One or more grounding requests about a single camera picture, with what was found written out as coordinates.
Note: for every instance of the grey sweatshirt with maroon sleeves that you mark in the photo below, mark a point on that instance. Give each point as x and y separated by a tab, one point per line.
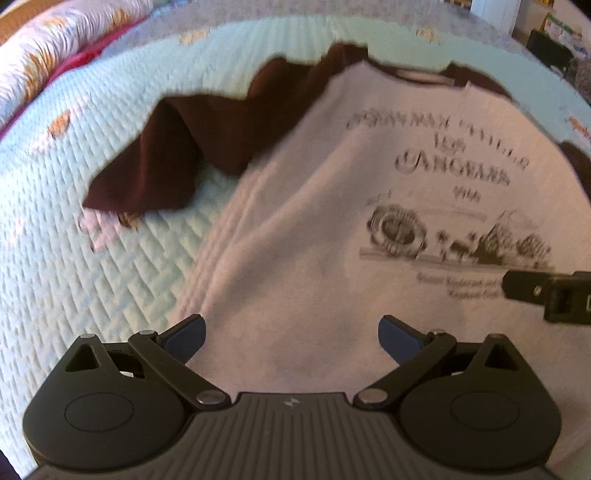
346	207

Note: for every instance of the black box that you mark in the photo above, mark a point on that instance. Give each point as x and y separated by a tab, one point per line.
549	50

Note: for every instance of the quilted bee-print bedspread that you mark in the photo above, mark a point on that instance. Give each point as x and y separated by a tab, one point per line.
92	277

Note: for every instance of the green and white carton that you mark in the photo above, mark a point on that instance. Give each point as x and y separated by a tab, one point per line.
563	27

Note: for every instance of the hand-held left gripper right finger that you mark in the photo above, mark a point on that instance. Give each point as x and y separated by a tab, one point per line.
397	339

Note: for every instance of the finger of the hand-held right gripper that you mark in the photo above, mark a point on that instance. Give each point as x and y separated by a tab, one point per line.
524	286

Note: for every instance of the floral rolled duvet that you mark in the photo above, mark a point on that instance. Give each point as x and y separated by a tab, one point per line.
51	41

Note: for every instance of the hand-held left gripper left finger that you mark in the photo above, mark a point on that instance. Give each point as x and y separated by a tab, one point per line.
189	337

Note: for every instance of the white door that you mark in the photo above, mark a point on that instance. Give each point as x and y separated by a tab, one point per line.
494	14

